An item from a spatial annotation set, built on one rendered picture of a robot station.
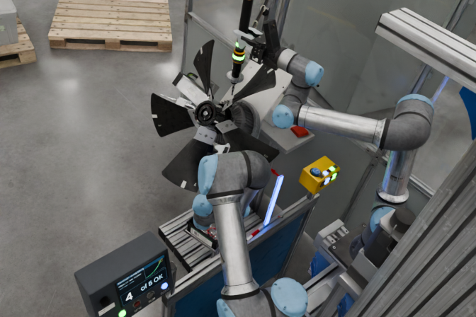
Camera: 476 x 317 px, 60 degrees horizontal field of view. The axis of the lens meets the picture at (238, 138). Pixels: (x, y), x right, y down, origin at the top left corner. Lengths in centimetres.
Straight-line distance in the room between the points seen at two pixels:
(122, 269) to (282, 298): 48
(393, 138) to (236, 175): 48
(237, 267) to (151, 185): 195
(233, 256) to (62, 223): 190
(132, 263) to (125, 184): 186
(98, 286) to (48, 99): 281
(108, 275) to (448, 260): 89
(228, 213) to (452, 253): 59
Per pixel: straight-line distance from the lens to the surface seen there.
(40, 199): 315
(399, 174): 157
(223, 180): 122
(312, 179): 189
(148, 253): 133
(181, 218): 284
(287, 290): 131
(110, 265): 133
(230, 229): 123
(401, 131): 132
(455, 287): 106
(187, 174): 189
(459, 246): 99
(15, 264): 289
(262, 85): 174
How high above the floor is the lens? 239
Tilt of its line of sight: 43 degrees down
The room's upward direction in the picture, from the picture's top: 11 degrees clockwise
